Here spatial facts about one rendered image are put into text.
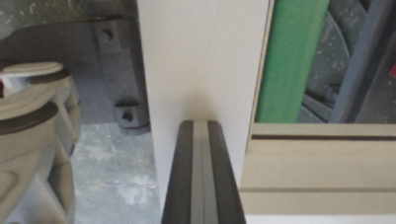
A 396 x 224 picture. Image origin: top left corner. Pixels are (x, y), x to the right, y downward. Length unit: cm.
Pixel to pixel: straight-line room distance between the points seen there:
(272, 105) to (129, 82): 79
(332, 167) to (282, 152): 4
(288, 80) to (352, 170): 8
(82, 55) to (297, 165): 91
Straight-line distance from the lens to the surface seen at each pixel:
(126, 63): 89
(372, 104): 62
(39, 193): 41
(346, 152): 21
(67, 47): 100
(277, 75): 16
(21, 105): 57
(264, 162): 17
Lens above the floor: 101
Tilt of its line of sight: 62 degrees down
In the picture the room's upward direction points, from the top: 180 degrees clockwise
